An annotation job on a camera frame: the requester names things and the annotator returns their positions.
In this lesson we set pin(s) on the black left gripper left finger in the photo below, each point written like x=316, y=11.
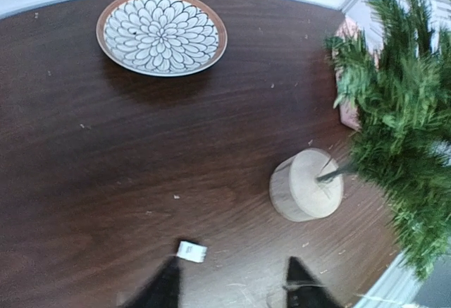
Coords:
x=163, y=290

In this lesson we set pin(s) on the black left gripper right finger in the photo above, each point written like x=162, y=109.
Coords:
x=302, y=290

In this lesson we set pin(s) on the white battery box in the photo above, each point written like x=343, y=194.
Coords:
x=192, y=252

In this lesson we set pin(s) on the small green christmas tree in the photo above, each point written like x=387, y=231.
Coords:
x=403, y=147

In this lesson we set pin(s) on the pink perforated plastic basket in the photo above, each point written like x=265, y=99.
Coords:
x=350, y=54

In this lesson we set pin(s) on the floral patterned ceramic plate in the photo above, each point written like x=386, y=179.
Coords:
x=162, y=38

